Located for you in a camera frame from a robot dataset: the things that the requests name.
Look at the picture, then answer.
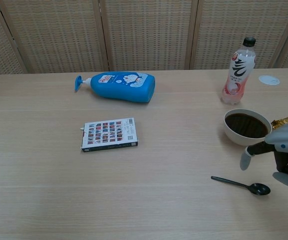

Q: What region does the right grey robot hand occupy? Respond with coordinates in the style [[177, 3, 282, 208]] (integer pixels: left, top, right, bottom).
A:
[[240, 121, 288, 191]]

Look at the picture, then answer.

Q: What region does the black plastic spoon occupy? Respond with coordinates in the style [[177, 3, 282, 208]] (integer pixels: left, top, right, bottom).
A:
[[210, 175, 271, 196]]

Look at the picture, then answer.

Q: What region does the white bowl with dark inside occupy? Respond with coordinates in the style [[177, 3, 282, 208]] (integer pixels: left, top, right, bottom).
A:
[[224, 108, 273, 147]]

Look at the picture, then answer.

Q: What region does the pink drink bottle black cap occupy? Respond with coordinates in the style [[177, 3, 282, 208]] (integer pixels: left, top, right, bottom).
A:
[[221, 36, 257, 105]]

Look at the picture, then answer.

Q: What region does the blue pump lotion bottle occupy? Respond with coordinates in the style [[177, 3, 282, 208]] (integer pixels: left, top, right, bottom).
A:
[[74, 71, 156, 104]]

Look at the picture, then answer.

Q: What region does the gold foil snack package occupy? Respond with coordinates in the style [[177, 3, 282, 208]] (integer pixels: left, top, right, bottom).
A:
[[271, 115, 288, 131]]

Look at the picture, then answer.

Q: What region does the white round coaster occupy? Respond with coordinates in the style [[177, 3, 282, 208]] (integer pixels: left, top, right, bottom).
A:
[[258, 74, 281, 86]]

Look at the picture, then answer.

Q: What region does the white picture-grid card box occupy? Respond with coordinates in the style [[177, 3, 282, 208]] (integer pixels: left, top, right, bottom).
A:
[[79, 117, 139, 153]]

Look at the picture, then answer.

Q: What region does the woven folding screen wooden frame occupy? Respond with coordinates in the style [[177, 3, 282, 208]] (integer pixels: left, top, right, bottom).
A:
[[0, 0, 288, 79]]

